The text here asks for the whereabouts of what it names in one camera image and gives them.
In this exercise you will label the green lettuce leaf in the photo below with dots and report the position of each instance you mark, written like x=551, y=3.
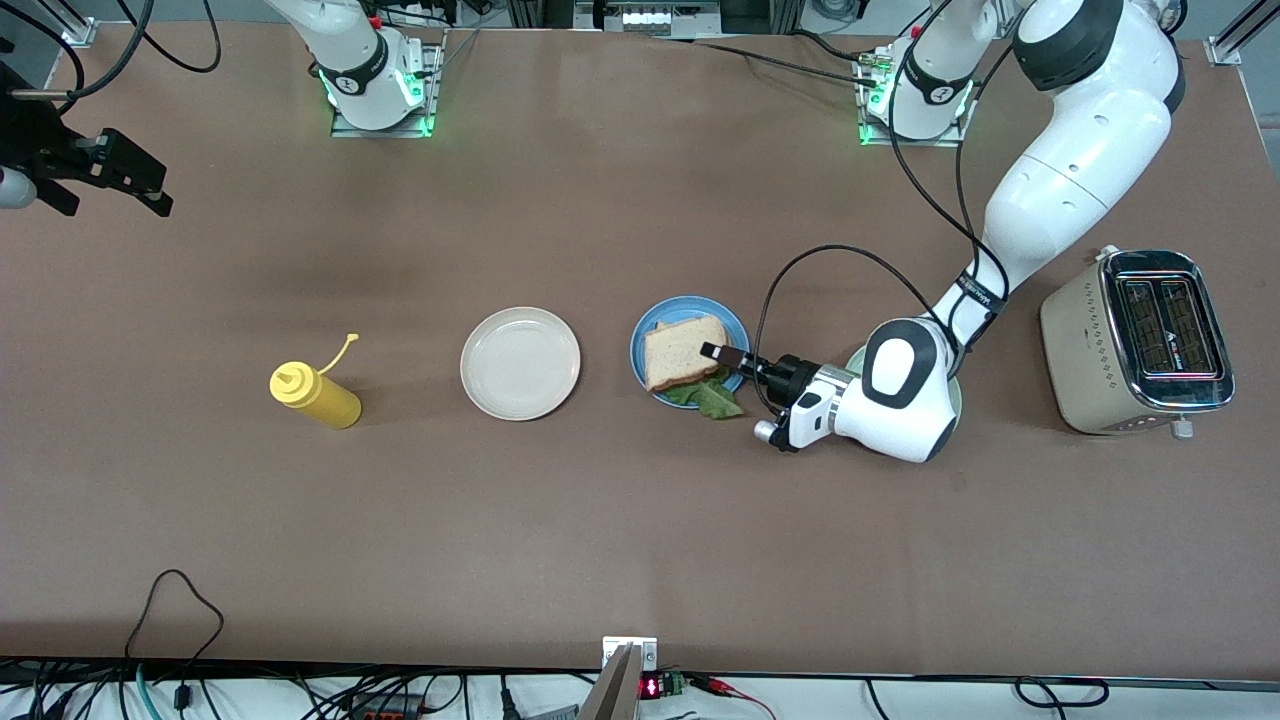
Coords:
x=715, y=400

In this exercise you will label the yellow squeeze bottle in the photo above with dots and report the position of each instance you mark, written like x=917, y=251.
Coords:
x=325, y=400

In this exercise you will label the grey electronics box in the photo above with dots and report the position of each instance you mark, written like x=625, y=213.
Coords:
x=650, y=18

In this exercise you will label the blue round plate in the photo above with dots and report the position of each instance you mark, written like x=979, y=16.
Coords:
x=690, y=305

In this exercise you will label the small metal edge bracket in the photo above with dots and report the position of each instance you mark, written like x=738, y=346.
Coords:
x=615, y=648

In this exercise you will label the grey camera pole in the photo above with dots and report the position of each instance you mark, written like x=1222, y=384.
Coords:
x=612, y=695

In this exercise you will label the toasted bread slice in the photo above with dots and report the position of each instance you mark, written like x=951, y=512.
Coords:
x=680, y=350

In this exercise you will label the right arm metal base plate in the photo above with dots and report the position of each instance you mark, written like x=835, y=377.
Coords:
x=345, y=130

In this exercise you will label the beige chrome toaster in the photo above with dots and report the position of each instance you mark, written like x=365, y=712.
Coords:
x=1080, y=350

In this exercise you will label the red LED display module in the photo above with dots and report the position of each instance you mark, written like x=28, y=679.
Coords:
x=652, y=687

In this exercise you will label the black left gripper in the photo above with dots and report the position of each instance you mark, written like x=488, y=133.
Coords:
x=790, y=377

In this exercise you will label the white round plate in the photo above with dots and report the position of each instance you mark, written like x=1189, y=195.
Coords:
x=520, y=363

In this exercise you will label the metal corner bracket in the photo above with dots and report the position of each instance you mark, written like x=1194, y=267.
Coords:
x=1222, y=50
x=78, y=32

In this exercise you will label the aluminium frame strut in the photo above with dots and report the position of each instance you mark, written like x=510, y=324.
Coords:
x=1255, y=22

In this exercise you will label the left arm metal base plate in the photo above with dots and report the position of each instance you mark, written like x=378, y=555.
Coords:
x=905, y=143

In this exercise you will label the pale green round plate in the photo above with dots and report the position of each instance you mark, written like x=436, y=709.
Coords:
x=855, y=360

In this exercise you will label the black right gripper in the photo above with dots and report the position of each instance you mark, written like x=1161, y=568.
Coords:
x=38, y=145

